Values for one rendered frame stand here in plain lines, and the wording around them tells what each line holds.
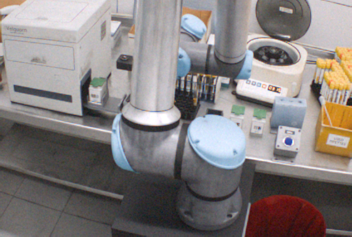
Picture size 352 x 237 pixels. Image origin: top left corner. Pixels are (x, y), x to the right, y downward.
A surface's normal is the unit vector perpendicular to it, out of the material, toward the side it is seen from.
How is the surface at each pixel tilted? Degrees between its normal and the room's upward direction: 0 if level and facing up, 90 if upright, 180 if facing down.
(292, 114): 90
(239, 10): 114
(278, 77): 90
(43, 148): 0
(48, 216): 0
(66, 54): 90
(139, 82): 78
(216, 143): 8
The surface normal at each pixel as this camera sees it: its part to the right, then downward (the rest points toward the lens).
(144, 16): -0.54, 0.28
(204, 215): -0.19, 0.34
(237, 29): 0.25, 0.84
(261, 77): -0.37, 0.52
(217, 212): 0.17, 0.36
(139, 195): 0.04, -0.78
